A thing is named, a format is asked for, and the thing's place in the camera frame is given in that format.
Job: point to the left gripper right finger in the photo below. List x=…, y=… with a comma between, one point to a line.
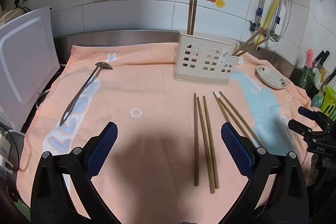
x=275, y=191

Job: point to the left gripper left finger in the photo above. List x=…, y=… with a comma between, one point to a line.
x=50, y=199

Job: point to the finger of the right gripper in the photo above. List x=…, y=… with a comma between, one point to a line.
x=298, y=127
x=307, y=112

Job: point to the green dish rack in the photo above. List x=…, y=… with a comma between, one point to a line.
x=329, y=103

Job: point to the white floral ceramic plate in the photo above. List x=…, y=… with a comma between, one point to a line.
x=271, y=77

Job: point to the pink bottle brush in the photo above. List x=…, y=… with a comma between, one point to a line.
x=309, y=57

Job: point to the wooden chopstick in holder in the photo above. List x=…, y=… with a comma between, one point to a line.
x=193, y=8
x=189, y=16
x=260, y=31
x=253, y=46

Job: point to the peach printed towel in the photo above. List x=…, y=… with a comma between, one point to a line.
x=148, y=176

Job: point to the cream plastic utensil holder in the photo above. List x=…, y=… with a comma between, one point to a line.
x=205, y=59

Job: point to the white microwave oven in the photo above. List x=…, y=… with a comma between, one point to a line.
x=28, y=63

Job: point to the black handled knife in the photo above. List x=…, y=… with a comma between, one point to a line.
x=320, y=59

